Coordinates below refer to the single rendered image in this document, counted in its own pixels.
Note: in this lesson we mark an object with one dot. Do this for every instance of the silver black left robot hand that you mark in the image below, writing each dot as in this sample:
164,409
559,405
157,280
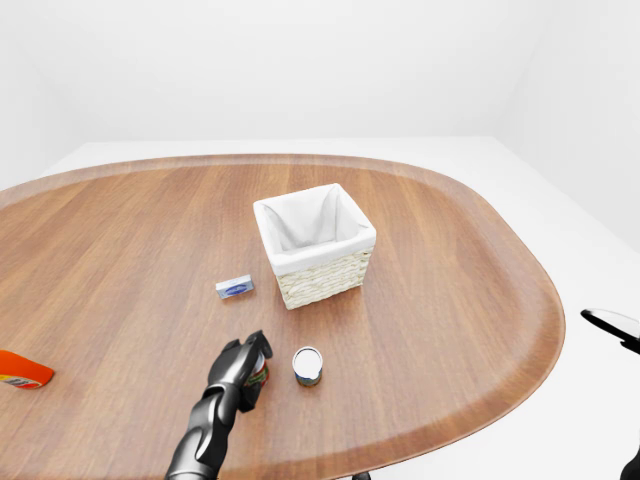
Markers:
231,362

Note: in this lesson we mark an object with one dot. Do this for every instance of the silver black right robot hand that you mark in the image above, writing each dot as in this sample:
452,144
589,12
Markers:
620,326

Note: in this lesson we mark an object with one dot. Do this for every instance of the red green tomato sauce can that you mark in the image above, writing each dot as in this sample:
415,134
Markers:
260,375

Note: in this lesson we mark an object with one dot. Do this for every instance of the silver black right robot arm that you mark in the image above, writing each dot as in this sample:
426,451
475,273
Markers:
632,465

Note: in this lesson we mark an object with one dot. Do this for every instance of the white wicker basket, cloth liner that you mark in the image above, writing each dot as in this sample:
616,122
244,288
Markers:
320,260

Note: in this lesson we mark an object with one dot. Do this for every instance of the small blue grey box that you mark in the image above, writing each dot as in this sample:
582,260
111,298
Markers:
235,288

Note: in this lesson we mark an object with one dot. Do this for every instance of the tin with white lid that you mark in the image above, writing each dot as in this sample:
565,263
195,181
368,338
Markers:
307,364

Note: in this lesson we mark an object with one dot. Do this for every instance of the small dark rounded shape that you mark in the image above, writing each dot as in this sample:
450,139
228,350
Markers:
361,476

